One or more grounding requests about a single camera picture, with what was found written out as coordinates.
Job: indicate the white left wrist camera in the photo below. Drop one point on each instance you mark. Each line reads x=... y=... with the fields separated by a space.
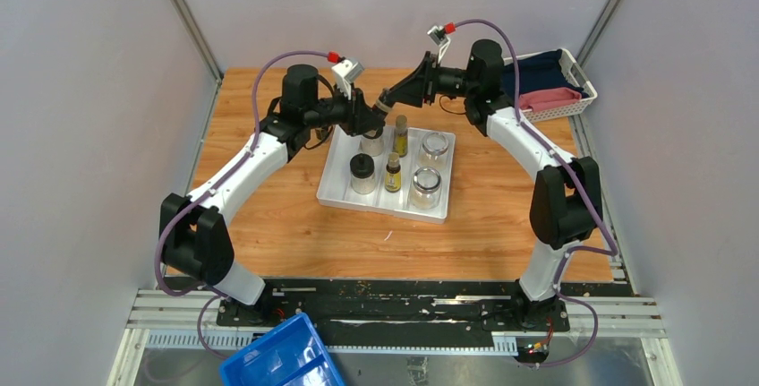
x=346 y=71

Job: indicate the navy blue cloth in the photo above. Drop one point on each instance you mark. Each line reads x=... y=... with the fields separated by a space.
x=544 y=71

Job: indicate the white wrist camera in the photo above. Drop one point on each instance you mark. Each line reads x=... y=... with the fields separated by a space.
x=346 y=71
x=440 y=35

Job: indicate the white plastic basket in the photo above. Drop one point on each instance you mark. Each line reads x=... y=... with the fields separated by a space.
x=572 y=70

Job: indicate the glass jar with grains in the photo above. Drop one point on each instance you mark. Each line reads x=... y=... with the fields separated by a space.
x=434 y=150

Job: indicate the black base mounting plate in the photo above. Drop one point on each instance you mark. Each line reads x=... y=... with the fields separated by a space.
x=400 y=313

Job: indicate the glass jar front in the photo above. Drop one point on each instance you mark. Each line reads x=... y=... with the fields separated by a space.
x=425 y=188

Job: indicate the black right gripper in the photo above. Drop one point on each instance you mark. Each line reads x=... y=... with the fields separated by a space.
x=420 y=85

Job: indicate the yellow label sauce bottle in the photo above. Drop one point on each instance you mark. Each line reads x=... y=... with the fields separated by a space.
x=393 y=175
x=400 y=142

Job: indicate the black lid bead jar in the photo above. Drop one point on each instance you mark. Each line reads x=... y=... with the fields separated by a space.
x=372 y=146
x=362 y=170

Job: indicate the blue plastic bin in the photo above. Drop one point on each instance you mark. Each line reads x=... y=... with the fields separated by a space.
x=290 y=354

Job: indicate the pink cloth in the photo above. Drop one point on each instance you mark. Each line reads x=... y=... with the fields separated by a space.
x=543 y=100

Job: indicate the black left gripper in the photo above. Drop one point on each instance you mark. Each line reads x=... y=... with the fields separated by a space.
x=357 y=116

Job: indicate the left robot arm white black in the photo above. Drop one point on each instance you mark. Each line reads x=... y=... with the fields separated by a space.
x=194 y=236

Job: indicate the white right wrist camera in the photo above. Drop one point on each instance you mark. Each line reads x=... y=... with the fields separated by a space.
x=440 y=35

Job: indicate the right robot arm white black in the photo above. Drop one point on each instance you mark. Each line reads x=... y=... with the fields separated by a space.
x=566 y=201

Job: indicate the small dark spice jar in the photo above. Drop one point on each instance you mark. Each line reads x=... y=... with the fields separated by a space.
x=381 y=109
x=323 y=133

